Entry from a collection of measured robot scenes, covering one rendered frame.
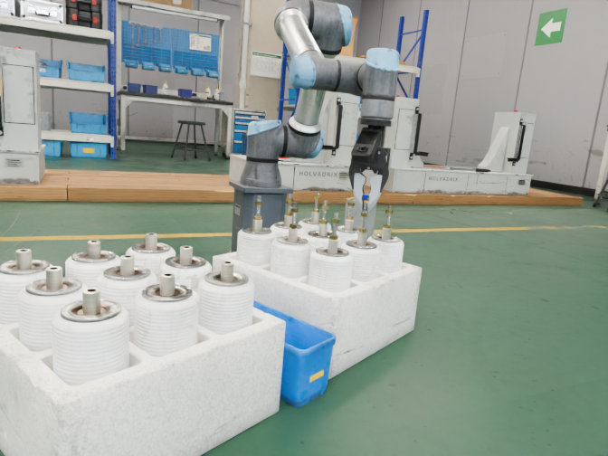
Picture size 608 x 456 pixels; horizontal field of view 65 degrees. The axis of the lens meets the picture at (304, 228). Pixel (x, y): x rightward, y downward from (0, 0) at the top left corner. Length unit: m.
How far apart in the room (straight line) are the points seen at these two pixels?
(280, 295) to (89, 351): 0.51
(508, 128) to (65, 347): 4.38
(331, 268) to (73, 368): 0.55
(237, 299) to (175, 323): 0.12
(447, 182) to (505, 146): 0.84
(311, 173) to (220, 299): 2.64
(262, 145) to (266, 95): 5.97
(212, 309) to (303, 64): 0.62
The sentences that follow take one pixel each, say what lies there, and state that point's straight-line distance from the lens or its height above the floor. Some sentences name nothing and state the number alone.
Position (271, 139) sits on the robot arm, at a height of 0.47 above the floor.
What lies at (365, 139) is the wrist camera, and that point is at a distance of 1.08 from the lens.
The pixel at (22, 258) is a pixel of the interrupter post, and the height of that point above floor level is 0.27.
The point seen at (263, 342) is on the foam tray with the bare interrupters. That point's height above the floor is 0.16.
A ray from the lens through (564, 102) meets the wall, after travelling 6.89.
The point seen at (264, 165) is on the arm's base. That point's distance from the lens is 1.68.
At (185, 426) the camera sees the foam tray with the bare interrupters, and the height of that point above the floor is 0.07.
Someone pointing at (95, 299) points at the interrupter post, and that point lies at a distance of 0.70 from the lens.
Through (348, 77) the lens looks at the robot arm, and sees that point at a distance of 1.19.
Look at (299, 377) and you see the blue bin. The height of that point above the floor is 0.06.
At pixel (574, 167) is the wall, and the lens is 6.69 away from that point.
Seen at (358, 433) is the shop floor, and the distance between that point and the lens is 0.92.
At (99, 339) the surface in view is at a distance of 0.68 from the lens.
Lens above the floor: 0.52
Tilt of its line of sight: 12 degrees down
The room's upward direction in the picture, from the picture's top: 5 degrees clockwise
